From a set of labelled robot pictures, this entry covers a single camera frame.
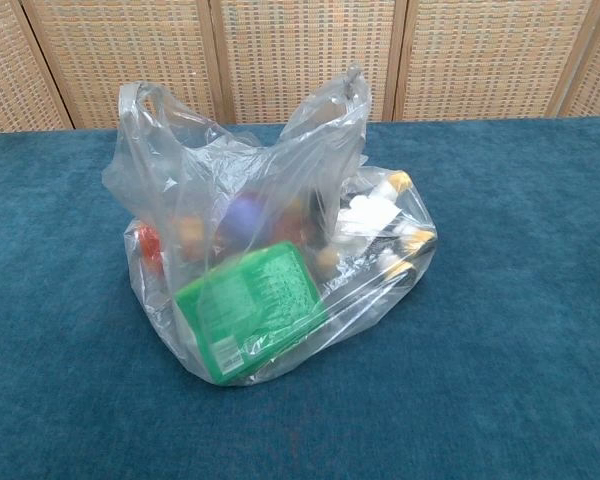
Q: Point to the red-orange toy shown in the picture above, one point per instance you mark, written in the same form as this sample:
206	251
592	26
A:
150	247

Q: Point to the orange-tan block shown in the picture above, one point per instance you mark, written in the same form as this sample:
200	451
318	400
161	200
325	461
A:
192	232

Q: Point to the blue carpet table cover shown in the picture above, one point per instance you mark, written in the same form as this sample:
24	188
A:
480	350

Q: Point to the green printed box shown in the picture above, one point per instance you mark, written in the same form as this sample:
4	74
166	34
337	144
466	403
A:
250	310

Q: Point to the clear plastic shopping bag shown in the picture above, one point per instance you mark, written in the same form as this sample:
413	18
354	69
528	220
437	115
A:
180	175

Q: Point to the dark red toy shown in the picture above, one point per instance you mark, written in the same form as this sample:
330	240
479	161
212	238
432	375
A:
290	225

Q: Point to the purple ball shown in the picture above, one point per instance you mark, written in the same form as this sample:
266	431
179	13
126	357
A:
245	215

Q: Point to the tan ball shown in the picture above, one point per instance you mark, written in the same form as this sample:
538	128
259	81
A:
326	259

